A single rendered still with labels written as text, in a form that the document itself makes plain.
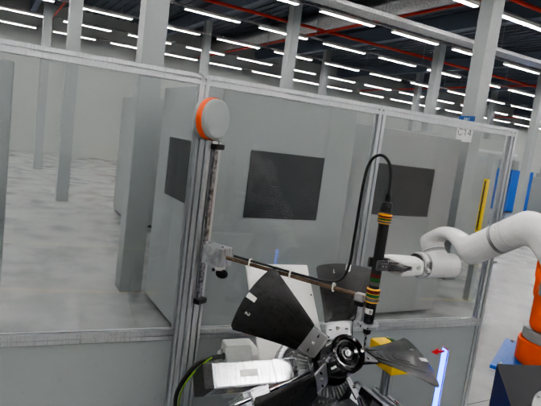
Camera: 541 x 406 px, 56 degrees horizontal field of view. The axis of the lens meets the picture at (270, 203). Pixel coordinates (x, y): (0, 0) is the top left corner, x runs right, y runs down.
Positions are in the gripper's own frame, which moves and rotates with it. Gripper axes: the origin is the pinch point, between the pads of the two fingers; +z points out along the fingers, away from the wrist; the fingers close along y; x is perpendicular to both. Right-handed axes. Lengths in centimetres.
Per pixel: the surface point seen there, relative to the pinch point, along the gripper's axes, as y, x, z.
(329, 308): 12.7, -19.5, 6.8
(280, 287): 9.7, -10.9, 28.0
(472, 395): 151, -148, -231
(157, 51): 416, 106, -3
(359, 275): 15.6, -8.4, -5.1
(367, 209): 71, 7, -44
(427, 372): -7.4, -34.3, -21.2
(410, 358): -2.2, -31.9, -18.3
